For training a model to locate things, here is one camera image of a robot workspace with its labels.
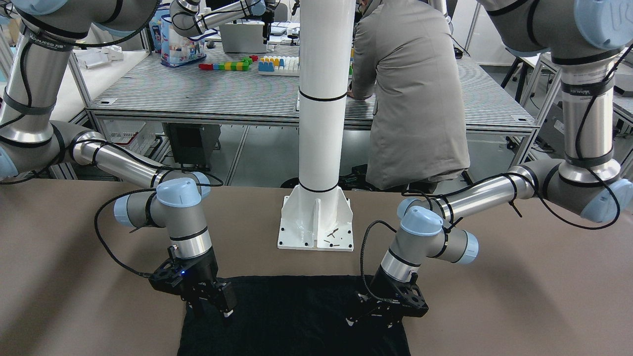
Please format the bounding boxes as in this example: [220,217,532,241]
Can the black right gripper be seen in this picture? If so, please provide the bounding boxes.
[178,247,237,318]

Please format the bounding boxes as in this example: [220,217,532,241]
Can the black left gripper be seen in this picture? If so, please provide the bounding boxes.
[345,267,418,328]

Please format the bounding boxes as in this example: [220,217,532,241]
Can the black printed t-shirt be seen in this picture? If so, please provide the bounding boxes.
[177,275,410,356]

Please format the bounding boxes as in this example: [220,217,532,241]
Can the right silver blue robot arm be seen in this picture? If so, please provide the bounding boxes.
[1,0,237,317]

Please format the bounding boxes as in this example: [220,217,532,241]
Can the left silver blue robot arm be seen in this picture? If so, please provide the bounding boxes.
[347,0,632,328]

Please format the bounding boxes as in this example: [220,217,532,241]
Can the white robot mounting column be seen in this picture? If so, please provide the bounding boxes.
[277,0,356,252]

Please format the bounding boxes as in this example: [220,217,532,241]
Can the man in grey coat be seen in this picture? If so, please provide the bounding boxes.
[348,0,470,194]

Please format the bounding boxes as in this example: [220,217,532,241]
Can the grey slatted work table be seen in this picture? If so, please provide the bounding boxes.
[88,44,540,188]

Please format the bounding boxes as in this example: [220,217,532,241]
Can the coloured toy blocks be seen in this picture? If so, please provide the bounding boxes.
[198,55,259,71]

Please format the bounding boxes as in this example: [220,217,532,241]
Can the white tray of coloured pegs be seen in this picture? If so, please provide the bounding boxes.
[258,56,299,77]

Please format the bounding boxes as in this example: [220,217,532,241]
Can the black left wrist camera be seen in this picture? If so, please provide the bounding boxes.
[393,285,429,317]

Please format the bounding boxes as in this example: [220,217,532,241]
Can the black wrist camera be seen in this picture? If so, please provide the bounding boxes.
[148,260,184,296]
[393,285,429,317]

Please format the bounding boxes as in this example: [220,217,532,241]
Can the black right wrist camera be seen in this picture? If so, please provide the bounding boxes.
[148,260,184,296]

